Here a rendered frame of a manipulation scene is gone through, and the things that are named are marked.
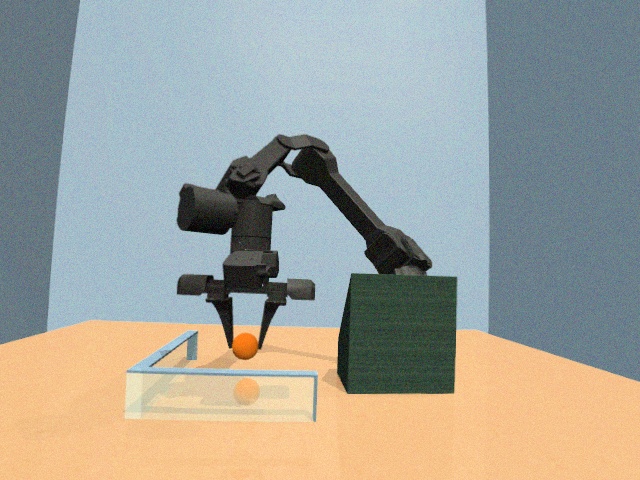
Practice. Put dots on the light blue flat bar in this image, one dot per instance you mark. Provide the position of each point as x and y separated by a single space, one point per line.
145 367

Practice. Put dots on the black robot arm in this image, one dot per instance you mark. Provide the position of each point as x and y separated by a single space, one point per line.
233 204

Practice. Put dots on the orange ball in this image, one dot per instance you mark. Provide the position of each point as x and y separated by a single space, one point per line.
245 346

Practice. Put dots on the low clear corner walls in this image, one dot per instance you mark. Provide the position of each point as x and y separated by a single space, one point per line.
216 398

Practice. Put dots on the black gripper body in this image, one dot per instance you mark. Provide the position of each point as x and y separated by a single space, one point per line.
296 289

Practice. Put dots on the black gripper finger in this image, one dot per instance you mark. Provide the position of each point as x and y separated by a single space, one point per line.
270 307
225 311

